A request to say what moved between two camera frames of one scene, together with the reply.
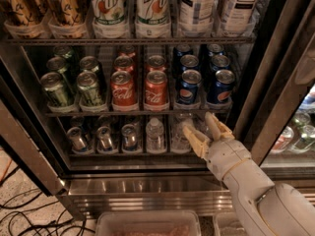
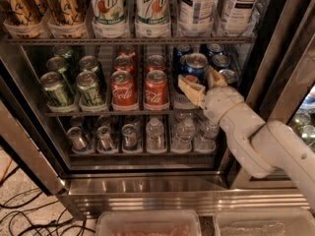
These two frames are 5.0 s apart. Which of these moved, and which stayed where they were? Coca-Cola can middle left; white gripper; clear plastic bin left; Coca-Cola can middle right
Moved: white gripper
Stayed: Coca-Cola can middle left; clear plastic bin left; Coca-Cola can middle right
